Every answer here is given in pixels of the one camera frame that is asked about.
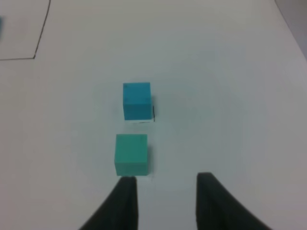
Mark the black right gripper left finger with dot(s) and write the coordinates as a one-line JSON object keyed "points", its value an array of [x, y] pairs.
{"points": [[119, 211]]}

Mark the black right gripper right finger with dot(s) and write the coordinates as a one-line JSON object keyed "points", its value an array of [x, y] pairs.
{"points": [[217, 209]]}

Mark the green cube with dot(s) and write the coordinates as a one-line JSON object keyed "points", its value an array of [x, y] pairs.
{"points": [[131, 155]]}

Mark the blue template cube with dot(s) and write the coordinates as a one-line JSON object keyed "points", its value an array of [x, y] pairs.
{"points": [[1, 25]]}

